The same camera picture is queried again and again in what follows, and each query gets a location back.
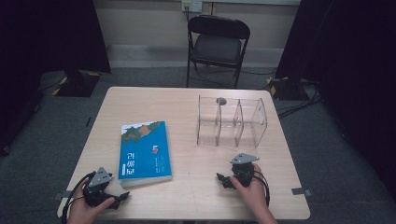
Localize black stand base yellow stripes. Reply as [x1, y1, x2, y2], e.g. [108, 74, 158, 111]
[265, 76, 310, 102]
[38, 69, 103, 98]

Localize white wall socket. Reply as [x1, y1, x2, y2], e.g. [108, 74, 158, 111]
[181, 0, 204, 14]

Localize blue book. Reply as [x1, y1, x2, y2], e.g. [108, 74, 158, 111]
[118, 120, 173, 189]

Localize person's left hand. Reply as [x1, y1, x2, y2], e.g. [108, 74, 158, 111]
[66, 178, 116, 224]

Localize black curtain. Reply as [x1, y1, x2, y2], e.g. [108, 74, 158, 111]
[275, 0, 396, 202]
[0, 0, 112, 157]

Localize clear acrylic book rack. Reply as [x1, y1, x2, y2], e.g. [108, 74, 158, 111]
[196, 94, 269, 149]

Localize black folding chair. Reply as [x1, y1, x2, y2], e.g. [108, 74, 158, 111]
[185, 14, 251, 90]

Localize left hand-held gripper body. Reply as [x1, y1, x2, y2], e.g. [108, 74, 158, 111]
[81, 166, 117, 208]

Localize person's right hand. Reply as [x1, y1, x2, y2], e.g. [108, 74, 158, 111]
[229, 162, 271, 219]

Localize black floor cables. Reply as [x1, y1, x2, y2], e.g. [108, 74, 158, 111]
[275, 79, 323, 121]

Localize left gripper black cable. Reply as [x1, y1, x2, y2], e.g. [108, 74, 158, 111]
[61, 172, 96, 224]

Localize grey tape strip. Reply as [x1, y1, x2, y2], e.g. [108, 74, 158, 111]
[290, 187, 313, 197]
[52, 189, 69, 201]

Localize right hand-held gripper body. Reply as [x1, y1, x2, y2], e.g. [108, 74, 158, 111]
[229, 152, 261, 189]

